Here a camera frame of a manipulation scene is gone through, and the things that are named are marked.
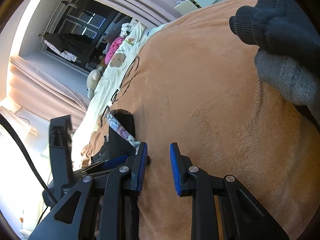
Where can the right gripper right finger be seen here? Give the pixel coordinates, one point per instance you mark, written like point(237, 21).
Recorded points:
point(191, 181)

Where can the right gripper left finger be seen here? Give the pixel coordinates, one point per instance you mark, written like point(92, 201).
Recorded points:
point(119, 217)

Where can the black knit garment floral trim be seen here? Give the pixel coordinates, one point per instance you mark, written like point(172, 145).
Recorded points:
point(115, 141)

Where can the stack of folded clothes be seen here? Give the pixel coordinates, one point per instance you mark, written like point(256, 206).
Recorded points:
point(288, 54)

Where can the pink curtain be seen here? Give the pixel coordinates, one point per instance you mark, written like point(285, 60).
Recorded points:
point(45, 85)

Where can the cream plush toy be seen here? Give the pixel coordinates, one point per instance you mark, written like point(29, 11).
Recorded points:
point(92, 81)

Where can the cream bed sheet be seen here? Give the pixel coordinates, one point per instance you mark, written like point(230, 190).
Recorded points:
point(108, 85)

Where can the orange-brown blanket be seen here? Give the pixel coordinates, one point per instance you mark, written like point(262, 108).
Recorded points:
point(196, 84)

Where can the pink plush toy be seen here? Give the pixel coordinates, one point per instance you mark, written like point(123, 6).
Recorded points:
point(113, 48)

